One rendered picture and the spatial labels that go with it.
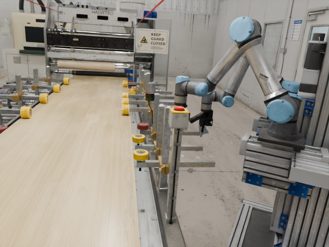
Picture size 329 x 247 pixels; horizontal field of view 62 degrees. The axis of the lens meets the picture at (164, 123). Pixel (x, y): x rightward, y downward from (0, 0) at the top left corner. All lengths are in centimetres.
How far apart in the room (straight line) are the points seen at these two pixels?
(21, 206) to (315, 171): 124
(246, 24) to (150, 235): 106
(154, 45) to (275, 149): 289
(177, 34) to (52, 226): 982
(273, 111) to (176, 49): 927
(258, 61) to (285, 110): 26
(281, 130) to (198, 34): 927
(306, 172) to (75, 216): 103
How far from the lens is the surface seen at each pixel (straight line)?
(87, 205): 107
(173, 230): 128
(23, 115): 211
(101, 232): 95
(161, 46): 412
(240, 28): 140
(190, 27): 1059
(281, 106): 136
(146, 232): 139
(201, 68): 1073
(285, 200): 197
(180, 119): 109
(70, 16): 446
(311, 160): 157
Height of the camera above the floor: 149
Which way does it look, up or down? 17 degrees down
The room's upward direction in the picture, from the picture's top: 4 degrees clockwise
